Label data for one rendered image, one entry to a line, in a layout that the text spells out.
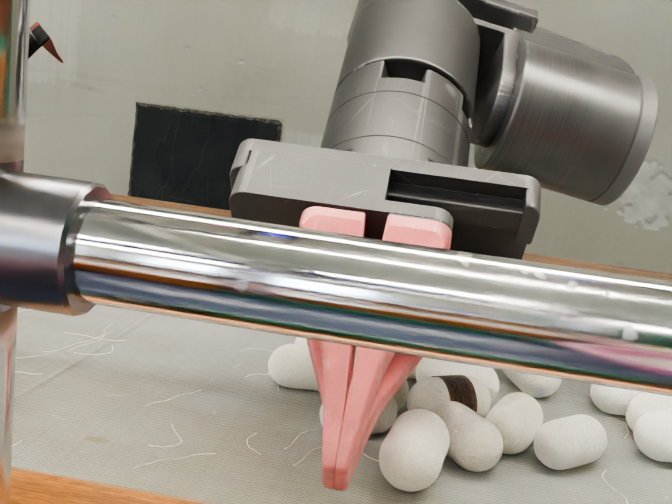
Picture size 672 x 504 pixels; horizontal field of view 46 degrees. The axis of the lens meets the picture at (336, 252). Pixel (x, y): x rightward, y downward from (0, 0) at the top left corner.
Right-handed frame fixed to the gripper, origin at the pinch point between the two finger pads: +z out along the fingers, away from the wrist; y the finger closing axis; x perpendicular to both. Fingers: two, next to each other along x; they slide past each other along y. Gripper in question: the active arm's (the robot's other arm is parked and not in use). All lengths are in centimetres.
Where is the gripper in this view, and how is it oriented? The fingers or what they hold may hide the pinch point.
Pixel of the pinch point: (339, 454)
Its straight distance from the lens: 23.9
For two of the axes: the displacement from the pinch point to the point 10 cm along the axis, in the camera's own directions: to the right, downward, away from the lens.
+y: 9.8, 1.4, -1.0
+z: -1.7, 7.8, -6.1
